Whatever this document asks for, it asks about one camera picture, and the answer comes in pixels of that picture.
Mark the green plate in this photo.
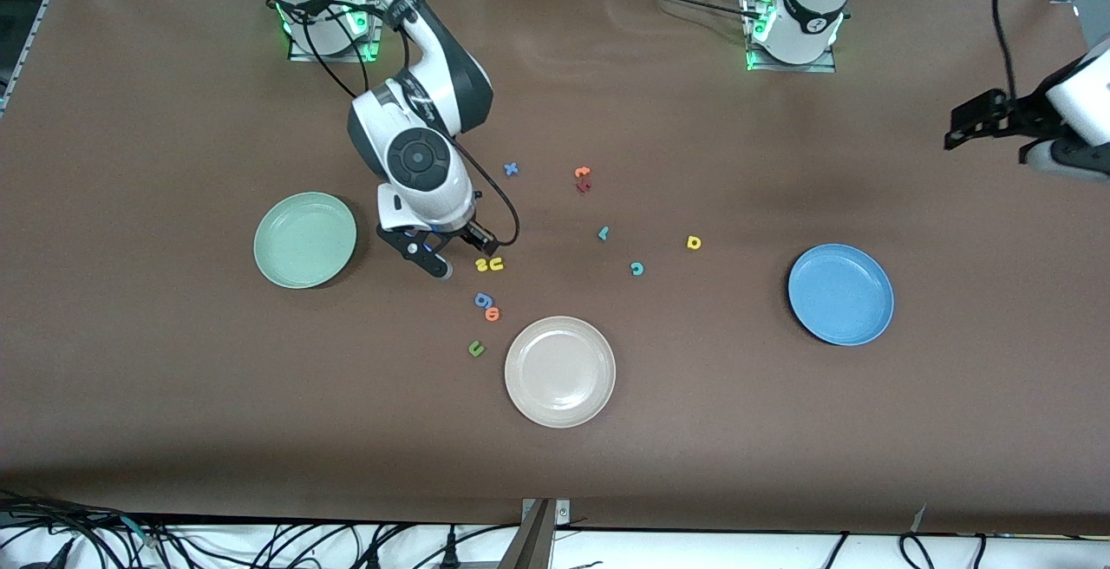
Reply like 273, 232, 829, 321
253, 192, 358, 290

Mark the beige plate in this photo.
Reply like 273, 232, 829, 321
504, 316, 617, 428

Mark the blue plate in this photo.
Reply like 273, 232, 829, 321
787, 244, 895, 347

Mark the brown table cover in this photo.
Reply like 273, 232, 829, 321
0, 0, 1110, 535

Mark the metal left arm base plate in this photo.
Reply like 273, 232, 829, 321
741, 0, 838, 74

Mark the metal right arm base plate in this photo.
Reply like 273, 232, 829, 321
288, 0, 382, 63

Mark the aluminium profile post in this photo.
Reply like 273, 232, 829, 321
499, 498, 573, 569

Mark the black cable bundle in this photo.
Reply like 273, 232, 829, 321
0, 487, 174, 569

